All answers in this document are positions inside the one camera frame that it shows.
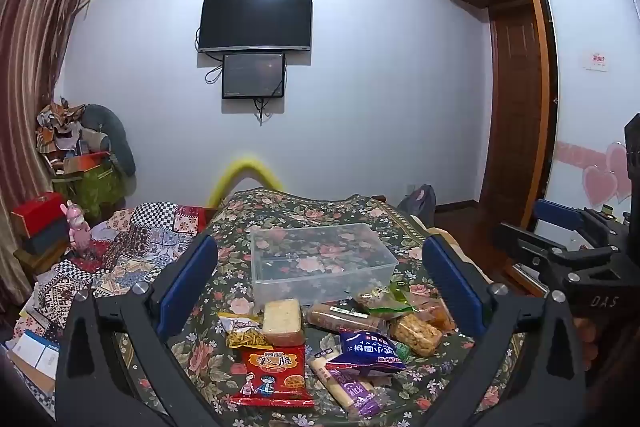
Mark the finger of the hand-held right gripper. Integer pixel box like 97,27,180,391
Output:
531,198,626,253
492,222,623,303

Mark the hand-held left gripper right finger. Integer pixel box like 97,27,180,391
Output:
420,234,588,427

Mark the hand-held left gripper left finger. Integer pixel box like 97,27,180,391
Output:
55,234,221,427

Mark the orange snack packet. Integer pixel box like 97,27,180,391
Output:
412,294,457,333

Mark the clear fried snack packet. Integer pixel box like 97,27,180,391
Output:
389,313,445,358

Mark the green snack packet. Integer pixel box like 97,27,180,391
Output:
357,282,416,319

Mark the yellow snack packet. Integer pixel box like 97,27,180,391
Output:
217,312,263,349

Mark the sponge cake packet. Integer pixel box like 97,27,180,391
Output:
261,298,307,348

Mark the blue snack packet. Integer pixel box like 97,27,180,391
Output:
326,328,410,378

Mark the brown biscuit roll packet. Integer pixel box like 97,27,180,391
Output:
306,301,396,334

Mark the red snack packet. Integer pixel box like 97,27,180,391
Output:
229,343,316,408

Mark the clear plastic container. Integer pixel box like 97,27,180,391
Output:
249,222,400,308

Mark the purple stick snack packet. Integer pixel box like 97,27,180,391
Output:
306,347,387,420

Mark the person's right hand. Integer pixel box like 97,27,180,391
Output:
571,316,602,378

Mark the beige fleece blanket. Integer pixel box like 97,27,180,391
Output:
427,227,506,295

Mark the patchwork quilt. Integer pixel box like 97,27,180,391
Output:
10,202,208,358

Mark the grey backpack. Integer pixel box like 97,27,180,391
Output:
397,184,437,228

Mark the white sliding wardrobe door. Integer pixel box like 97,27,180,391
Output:
530,0,640,228

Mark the brown wooden door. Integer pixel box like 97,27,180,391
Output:
479,4,558,228

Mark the pink toy figure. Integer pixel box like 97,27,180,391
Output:
60,202,93,254

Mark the yellow foam tube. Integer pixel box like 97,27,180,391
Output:
207,152,286,210

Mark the green patterned box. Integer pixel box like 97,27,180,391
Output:
52,157,126,214

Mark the dark grey box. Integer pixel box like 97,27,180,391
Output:
22,226,71,258

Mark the orange cardboard box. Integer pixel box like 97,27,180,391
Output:
62,151,113,174

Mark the grey long pillow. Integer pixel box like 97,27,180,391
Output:
80,104,137,178

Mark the red box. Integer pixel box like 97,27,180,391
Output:
11,192,68,238

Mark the white cardboard box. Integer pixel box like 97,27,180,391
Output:
10,329,61,395

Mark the pile of patterned cloths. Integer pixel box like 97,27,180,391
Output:
35,97,111,168

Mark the striped brown curtain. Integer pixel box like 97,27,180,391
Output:
0,0,96,308

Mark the hanging black monitor cable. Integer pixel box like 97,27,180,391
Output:
253,97,272,126

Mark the small black wall monitor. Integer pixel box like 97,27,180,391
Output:
221,52,286,99

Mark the large black wall television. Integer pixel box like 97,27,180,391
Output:
197,0,313,54

